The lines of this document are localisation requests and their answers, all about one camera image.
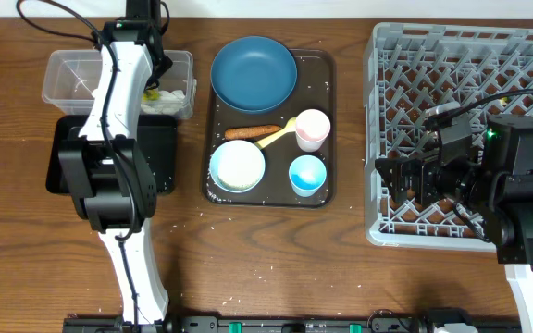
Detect white tissue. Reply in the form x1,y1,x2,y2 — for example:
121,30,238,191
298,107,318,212
141,90,185,115

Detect white rice grains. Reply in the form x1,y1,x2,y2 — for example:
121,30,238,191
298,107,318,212
217,142,263,191

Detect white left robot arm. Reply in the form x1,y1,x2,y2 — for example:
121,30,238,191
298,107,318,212
57,20,169,332

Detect dark brown serving tray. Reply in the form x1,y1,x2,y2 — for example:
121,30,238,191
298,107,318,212
201,49,336,209

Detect light blue bowl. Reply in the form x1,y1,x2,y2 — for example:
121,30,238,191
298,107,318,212
208,140,266,193

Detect black tray bin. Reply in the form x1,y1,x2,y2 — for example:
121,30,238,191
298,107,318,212
45,115,178,195

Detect orange carrot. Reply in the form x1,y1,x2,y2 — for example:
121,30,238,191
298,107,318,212
224,125,281,141

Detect yellow plastic spoon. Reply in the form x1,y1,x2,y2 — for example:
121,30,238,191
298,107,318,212
254,117,297,150

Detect grey dishwasher rack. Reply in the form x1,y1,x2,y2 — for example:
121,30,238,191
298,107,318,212
363,22,533,253

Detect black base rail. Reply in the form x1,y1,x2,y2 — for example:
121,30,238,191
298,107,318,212
61,308,522,333

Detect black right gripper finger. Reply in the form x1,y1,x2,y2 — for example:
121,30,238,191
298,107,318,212
389,187,414,205
375,158,400,188

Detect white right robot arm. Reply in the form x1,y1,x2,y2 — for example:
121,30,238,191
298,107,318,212
375,115,533,332

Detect clear plastic bin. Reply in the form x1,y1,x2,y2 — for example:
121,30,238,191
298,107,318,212
42,50,196,119

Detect light blue plastic cup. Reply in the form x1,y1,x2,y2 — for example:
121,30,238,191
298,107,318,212
288,154,328,197

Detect pink plastic cup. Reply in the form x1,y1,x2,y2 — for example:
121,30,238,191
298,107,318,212
295,109,331,153

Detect dark blue plate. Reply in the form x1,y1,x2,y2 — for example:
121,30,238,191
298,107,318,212
210,36,298,114

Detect yellow snack wrapper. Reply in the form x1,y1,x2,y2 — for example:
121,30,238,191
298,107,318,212
143,89,161,103

